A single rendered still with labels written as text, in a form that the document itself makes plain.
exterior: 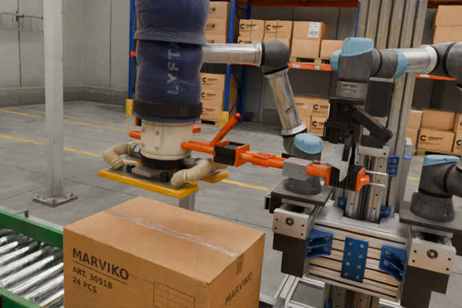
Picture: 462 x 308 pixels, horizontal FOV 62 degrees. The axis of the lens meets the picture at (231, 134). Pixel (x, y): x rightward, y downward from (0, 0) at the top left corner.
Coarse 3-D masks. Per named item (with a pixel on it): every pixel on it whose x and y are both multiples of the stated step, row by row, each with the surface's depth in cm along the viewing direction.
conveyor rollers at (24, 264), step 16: (0, 240) 202; (16, 240) 203; (32, 240) 208; (0, 256) 192; (16, 256) 190; (32, 256) 188; (48, 256) 189; (0, 272) 174; (16, 272) 174; (32, 272) 178; (48, 272) 176; (16, 288) 163; (32, 288) 168; (48, 288) 165; (48, 304) 155
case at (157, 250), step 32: (96, 224) 137; (128, 224) 139; (160, 224) 141; (192, 224) 143; (224, 224) 145; (64, 256) 135; (96, 256) 127; (128, 256) 120; (160, 256) 119; (192, 256) 120; (224, 256) 121; (256, 256) 137; (64, 288) 138; (96, 288) 129; (128, 288) 122; (160, 288) 116; (192, 288) 110; (224, 288) 116; (256, 288) 142
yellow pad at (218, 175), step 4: (140, 164) 143; (176, 172) 136; (216, 172) 134; (220, 172) 136; (224, 172) 136; (208, 176) 130; (212, 176) 130; (216, 176) 131; (220, 176) 132; (224, 176) 134; (204, 180) 130; (208, 180) 129; (212, 180) 129; (216, 180) 129; (220, 180) 132
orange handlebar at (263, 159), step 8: (192, 128) 150; (200, 128) 153; (136, 136) 132; (184, 144) 123; (192, 144) 122; (208, 152) 119; (248, 152) 117; (264, 152) 116; (248, 160) 113; (256, 160) 111; (264, 160) 110; (272, 160) 109; (280, 160) 112; (280, 168) 109; (312, 168) 104; (320, 168) 107; (320, 176) 103; (360, 184) 98
